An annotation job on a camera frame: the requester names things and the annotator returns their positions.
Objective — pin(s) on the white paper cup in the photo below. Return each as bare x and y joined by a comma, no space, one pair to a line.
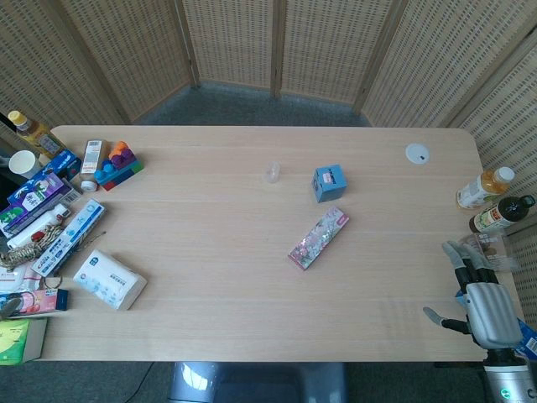
24,164

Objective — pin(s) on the white red flat packet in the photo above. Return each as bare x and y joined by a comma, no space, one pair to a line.
14,279

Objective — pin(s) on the dark tea bottle black cap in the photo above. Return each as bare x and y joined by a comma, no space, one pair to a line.
499,215

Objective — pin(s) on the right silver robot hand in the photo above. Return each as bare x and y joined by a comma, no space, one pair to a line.
491,312

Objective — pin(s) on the colourful toy building blocks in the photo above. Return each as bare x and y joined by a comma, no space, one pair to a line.
118,166

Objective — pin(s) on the yellow tea bottle yellow cap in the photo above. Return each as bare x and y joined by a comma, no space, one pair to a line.
35,133

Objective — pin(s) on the purple white box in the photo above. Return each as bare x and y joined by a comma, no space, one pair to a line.
35,203

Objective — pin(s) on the clear plastic packet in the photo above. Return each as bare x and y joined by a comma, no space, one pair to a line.
488,247

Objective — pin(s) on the yellow juice bottle white cap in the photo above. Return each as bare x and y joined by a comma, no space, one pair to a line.
482,189

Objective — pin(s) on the blue small box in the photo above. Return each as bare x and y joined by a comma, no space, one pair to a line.
63,164

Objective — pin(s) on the white tube bottle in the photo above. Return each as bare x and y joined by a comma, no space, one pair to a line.
38,225

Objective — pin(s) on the green packet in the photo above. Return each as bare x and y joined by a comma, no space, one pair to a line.
19,340

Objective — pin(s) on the pink floral box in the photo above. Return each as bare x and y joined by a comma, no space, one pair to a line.
319,238

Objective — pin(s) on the small clear plastic cup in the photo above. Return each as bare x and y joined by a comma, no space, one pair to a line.
272,172

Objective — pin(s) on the pink blue snack box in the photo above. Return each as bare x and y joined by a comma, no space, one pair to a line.
35,301

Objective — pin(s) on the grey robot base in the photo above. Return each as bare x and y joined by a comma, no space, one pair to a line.
258,382

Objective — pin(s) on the long blue white toothpaste box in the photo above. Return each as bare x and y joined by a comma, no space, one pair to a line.
69,237

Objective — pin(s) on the blue cube box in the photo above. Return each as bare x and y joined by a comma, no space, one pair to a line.
329,183

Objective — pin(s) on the woven folding screen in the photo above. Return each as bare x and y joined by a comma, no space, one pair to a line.
268,54

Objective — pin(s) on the white tissue pack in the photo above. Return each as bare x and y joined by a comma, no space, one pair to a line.
110,280

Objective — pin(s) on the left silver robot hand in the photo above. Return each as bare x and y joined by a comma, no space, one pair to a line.
9,306

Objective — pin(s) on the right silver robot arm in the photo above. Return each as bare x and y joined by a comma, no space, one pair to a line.
505,378

